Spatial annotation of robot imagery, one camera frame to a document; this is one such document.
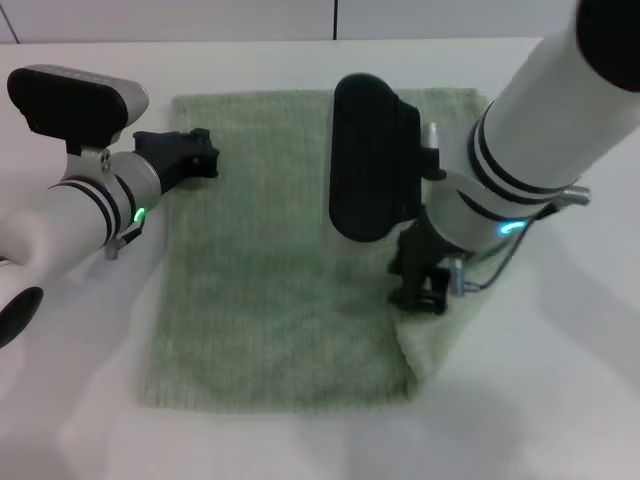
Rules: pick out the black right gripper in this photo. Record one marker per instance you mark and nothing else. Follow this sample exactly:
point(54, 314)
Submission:
point(417, 255)

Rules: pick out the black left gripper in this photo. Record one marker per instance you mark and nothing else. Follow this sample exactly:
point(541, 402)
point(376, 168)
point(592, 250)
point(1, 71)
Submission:
point(167, 155)

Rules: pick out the green terry towel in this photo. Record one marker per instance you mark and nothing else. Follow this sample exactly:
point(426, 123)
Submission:
point(260, 280)

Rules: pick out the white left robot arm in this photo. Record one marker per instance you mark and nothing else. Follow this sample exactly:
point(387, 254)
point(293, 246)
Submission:
point(65, 225)

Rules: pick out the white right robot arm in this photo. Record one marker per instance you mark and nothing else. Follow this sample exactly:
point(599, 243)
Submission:
point(540, 115)

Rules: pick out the silver flexible conduit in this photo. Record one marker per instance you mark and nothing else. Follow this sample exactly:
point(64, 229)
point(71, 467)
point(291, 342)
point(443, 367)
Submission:
point(575, 195)

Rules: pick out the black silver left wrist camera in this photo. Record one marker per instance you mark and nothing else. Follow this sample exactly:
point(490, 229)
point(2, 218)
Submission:
point(70, 102)

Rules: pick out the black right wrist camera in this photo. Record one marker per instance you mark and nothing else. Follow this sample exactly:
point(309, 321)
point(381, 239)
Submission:
point(370, 155)

